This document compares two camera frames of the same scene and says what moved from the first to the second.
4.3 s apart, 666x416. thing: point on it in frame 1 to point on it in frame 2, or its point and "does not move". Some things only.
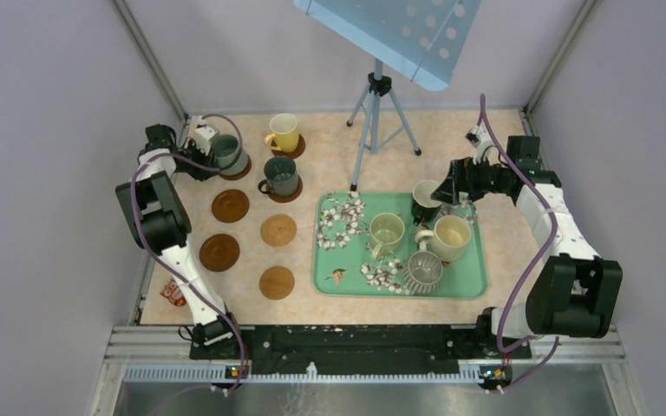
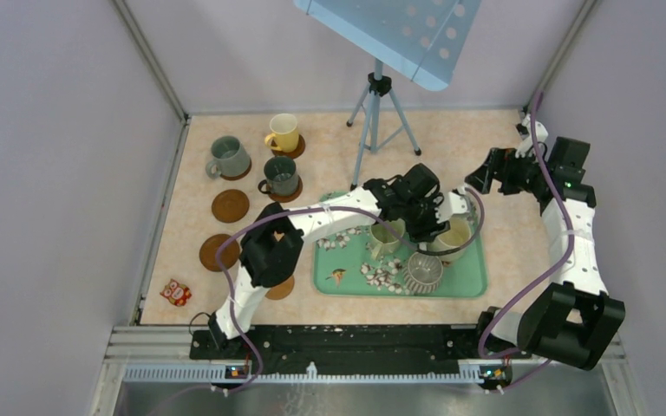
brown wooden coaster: x=230 y=205 does not move
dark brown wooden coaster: x=238 y=176 does not move
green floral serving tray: x=342 y=263 does not move
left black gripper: x=203 y=173 to x=421 y=234
